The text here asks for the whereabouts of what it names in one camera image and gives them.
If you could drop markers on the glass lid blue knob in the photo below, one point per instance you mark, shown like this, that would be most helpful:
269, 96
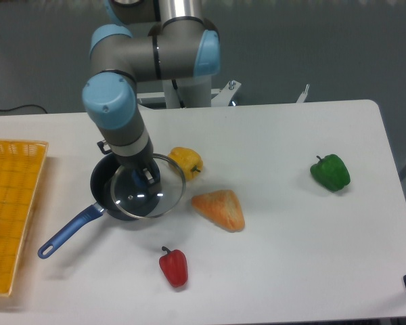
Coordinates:
154, 201

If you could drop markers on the dark blue saucepan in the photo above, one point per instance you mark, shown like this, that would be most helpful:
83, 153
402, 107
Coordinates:
100, 183

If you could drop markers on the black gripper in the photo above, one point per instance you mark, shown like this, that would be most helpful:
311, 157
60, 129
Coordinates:
137, 159

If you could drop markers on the white base bracket frame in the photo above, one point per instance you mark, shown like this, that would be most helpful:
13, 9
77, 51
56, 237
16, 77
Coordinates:
219, 97

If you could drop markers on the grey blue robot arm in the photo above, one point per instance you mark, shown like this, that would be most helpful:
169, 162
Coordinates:
147, 41

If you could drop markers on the red bell pepper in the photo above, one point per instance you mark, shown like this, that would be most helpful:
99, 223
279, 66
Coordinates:
174, 267

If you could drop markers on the yellow bell pepper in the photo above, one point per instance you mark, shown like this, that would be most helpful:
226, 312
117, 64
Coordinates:
189, 160

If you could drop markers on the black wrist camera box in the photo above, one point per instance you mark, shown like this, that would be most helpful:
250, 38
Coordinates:
104, 147

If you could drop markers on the yellow wicker basket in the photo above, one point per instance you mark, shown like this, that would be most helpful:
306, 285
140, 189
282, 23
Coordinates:
21, 167

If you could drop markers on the triangular bread loaf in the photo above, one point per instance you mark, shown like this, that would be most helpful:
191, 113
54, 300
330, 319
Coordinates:
222, 207

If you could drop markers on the green bell pepper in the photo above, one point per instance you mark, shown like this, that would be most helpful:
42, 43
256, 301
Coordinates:
331, 173

